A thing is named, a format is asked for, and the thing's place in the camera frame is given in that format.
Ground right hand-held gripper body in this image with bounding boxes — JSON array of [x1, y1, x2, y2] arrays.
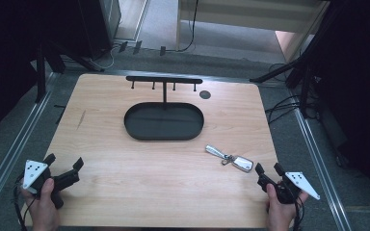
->
[[256, 171, 321, 205]]

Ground white floor cable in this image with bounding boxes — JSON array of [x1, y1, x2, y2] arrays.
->
[[89, 46, 116, 70]]

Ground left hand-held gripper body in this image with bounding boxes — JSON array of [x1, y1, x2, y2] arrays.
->
[[22, 159, 81, 210]]

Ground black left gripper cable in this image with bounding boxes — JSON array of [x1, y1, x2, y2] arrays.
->
[[12, 174, 37, 231]]

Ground black metal stand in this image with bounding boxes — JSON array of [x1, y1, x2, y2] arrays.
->
[[250, 0, 350, 119], [34, 38, 105, 104]]

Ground black hanging cable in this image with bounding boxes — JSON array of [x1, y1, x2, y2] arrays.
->
[[172, 0, 200, 53]]

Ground person's left hand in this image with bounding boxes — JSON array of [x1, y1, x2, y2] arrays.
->
[[20, 177, 62, 231]]

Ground black key stand with tray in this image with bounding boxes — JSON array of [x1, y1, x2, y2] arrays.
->
[[123, 75, 205, 141]]

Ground white furniture frame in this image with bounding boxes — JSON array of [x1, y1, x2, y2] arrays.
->
[[175, 0, 330, 64]]

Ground person's right hand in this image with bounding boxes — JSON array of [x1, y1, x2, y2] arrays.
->
[[264, 182, 309, 231]]

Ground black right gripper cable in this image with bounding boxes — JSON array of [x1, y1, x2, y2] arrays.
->
[[292, 195, 306, 231]]

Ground aluminium floor rail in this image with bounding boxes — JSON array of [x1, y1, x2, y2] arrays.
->
[[0, 71, 60, 223], [289, 90, 354, 231]]

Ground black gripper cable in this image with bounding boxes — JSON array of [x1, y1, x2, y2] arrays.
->
[[292, 195, 306, 231], [12, 174, 37, 231]]

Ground silver car key with strap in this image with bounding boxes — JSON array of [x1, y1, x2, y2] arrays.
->
[[204, 143, 255, 173]]

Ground dark cabinet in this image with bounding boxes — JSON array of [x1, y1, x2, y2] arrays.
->
[[76, 0, 123, 60]]

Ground black floor cables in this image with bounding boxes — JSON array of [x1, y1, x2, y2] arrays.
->
[[264, 62, 323, 125]]

